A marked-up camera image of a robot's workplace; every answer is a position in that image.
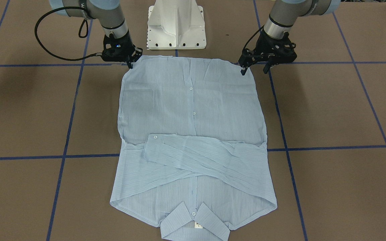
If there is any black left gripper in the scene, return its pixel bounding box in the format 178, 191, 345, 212
239, 30, 297, 75

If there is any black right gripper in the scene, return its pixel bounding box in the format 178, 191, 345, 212
101, 33, 143, 70

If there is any light blue striped shirt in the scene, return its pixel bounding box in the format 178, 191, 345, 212
109, 56, 277, 241

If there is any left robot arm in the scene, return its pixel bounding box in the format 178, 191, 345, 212
238, 0, 341, 75

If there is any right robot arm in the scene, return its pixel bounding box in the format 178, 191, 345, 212
49, 0, 143, 69

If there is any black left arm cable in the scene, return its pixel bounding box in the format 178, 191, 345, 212
243, 26, 265, 54

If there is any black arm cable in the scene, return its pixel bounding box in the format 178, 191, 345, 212
34, 7, 105, 62
243, 26, 265, 54

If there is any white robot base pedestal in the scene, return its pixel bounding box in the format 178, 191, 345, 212
146, 0, 207, 50

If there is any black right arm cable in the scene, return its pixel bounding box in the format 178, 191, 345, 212
34, 7, 105, 62

